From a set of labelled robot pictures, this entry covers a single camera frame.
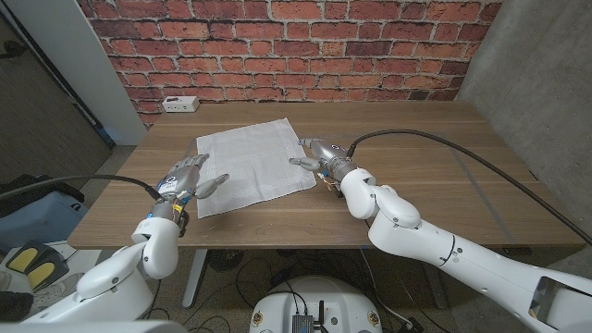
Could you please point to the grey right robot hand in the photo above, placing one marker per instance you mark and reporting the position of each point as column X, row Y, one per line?
column 330, row 155

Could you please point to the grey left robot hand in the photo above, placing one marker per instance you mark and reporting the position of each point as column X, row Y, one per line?
column 182, row 178

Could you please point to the white handkerchief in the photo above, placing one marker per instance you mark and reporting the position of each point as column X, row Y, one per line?
column 254, row 157

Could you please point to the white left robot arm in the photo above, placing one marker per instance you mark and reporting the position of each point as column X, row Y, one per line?
column 157, row 250

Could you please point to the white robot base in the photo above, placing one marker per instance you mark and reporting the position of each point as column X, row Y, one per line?
column 337, row 300

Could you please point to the silver box on robot base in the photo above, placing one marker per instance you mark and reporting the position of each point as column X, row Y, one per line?
column 303, row 324

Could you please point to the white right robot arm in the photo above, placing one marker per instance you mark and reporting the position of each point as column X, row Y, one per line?
column 462, row 263

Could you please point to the white power strip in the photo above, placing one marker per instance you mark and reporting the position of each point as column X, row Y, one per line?
column 180, row 104

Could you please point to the black round fan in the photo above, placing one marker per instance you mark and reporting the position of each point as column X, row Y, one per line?
column 224, row 260

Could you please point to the metal table leg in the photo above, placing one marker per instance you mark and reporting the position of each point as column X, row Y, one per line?
column 194, row 282
column 435, row 291

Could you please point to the brick print backdrop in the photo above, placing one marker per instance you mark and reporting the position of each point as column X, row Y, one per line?
column 296, row 46

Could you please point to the black bag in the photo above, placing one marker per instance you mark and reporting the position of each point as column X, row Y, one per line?
column 28, row 189

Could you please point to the white sneaker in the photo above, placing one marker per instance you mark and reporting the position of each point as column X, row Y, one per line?
column 57, row 291

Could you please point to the black foot pedal yellow pads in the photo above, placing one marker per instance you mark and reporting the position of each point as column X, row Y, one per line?
column 37, row 266

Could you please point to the white robot torso rim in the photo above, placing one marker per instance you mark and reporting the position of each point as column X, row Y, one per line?
column 92, row 327

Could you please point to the black power adapter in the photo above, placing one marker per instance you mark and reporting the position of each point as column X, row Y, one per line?
column 410, row 325

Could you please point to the white wall column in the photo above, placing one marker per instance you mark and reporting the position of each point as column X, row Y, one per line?
column 78, row 55

